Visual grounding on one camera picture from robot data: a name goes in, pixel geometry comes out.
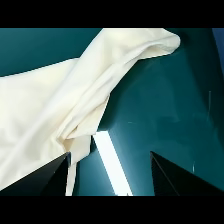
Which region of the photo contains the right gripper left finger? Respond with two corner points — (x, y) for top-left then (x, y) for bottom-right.
(0, 152), (72, 197)

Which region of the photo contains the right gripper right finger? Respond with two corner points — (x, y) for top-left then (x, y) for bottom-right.
(149, 150), (224, 197)

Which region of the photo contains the cream shirt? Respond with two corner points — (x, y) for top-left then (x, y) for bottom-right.
(0, 28), (182, 197)

